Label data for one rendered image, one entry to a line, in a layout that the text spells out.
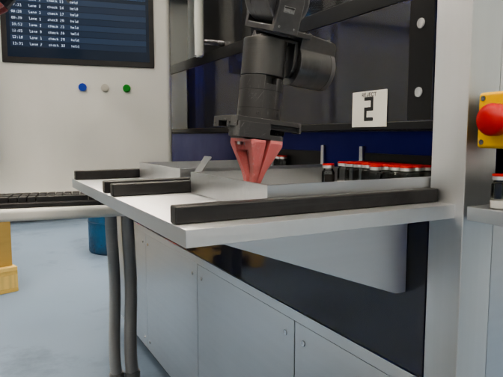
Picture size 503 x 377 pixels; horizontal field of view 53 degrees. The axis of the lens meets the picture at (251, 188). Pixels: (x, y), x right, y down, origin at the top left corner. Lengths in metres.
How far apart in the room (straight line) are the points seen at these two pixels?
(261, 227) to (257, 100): 0.17
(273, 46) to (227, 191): 0.21
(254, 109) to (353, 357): 0.53
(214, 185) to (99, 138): 0.78
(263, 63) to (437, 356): 0.49
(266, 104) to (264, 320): 0.70
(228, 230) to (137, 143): 0.99
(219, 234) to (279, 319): 0.66
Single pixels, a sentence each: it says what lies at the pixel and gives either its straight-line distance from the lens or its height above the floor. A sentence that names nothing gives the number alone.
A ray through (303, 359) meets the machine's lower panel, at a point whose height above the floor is 0.51.
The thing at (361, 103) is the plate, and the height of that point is 1.03.
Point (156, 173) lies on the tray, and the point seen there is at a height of 0.90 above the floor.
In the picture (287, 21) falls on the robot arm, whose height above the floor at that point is 1.11.
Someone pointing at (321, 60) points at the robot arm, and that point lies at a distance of 0.70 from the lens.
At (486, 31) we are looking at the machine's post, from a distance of 0.78.
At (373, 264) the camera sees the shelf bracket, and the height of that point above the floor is 0.78.
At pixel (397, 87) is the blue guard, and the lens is 0.83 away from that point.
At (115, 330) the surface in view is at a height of 0.36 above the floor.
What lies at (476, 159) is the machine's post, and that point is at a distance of 0.76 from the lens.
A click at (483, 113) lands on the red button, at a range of 0.68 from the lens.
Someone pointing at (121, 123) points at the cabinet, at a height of 1.01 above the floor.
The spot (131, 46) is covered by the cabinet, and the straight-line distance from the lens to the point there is 1.52.
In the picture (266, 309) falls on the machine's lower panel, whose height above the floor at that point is 0.57.
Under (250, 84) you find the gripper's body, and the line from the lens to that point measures 0.65.
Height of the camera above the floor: 0.98
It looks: 6 degrees down
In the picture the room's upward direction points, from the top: straight up
